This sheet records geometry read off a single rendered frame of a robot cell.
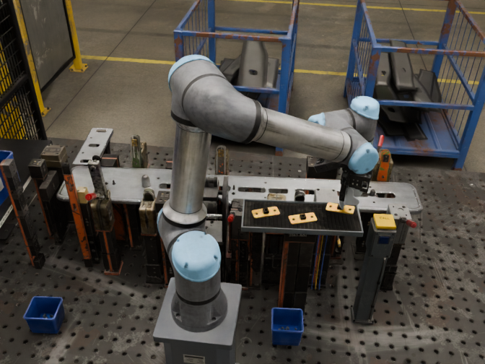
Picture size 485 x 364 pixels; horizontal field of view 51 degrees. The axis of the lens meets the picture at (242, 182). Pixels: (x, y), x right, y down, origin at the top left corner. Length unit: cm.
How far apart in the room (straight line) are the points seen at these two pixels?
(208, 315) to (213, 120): 54
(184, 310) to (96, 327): 65
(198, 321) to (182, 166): 40
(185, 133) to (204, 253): 29
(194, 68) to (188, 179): 28
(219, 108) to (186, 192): 31
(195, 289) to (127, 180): 87
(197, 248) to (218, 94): 40
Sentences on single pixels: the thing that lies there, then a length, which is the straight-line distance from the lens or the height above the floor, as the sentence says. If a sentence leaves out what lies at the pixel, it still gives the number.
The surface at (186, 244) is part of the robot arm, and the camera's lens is 126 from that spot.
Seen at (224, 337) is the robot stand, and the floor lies 110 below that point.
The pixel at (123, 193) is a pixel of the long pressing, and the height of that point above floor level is 100.
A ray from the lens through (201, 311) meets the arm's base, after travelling 133.
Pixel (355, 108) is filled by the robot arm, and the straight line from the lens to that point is 137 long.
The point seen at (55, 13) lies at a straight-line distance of 510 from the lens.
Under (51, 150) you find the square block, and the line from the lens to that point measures 219.
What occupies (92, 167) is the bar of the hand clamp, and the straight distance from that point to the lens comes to 178.
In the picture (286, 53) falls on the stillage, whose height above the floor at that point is 84.
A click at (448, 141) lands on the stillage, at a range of 415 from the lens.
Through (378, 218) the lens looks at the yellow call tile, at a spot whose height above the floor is 116.
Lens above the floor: 220
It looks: 37 degrees down
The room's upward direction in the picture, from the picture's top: 1 degrees clockwise
